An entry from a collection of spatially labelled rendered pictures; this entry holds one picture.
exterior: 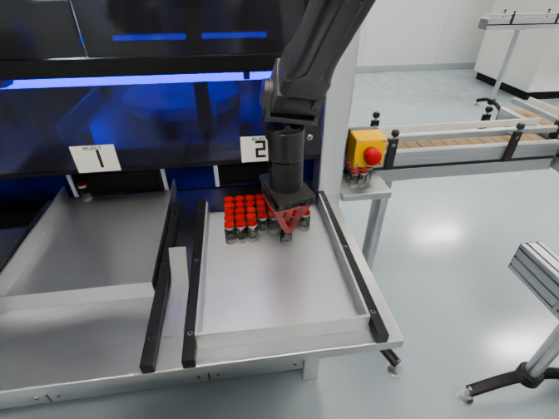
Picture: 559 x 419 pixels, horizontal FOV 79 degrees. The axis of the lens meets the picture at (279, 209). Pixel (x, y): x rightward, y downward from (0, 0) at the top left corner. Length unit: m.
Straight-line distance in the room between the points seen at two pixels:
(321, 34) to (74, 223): 0.67
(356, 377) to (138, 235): 1.08
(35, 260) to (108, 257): 0.14
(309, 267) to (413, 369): 1.05
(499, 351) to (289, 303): 1.36
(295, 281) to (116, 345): 0.30
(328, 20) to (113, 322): 0.52
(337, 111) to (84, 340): 0.61
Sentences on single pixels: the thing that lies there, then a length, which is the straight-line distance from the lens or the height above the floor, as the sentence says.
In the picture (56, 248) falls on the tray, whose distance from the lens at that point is 0.82.
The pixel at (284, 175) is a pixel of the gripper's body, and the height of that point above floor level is 1.07.
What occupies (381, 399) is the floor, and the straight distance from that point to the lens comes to 1.53.
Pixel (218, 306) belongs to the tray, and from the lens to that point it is 0.59.
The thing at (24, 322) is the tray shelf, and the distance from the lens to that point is 0.70.
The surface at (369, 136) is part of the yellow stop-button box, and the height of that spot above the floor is 1.03.
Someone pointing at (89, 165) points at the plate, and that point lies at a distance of 0.81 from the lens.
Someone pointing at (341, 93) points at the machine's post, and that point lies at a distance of 0.74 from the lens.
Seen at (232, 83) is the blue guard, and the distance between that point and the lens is 0.69.
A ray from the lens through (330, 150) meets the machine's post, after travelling 0.78.
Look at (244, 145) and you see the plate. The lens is 0.74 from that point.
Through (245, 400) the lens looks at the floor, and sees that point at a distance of 1.48.
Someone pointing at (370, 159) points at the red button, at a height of 1.00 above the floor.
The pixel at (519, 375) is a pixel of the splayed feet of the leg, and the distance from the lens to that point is 1.63.
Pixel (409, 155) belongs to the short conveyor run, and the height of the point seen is 0.92.
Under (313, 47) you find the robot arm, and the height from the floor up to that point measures 1.27.
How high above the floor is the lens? 1.34
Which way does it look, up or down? 36 degrees down
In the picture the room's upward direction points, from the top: straight up
